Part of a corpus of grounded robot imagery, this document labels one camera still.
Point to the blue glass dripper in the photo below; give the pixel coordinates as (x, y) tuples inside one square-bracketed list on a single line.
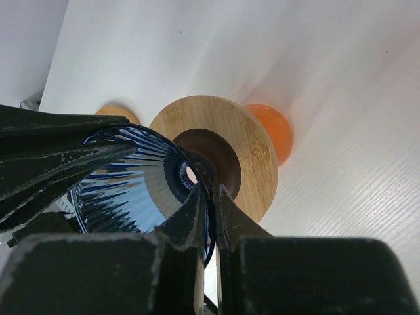
[(140, 191)]

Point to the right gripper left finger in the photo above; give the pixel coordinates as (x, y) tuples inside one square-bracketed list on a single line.
[(43, 155)]

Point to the orange glass carafe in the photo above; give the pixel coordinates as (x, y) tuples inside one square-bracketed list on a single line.
[(277, 127)]

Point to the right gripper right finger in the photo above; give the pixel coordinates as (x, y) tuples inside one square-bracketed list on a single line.
[(202, 224)]

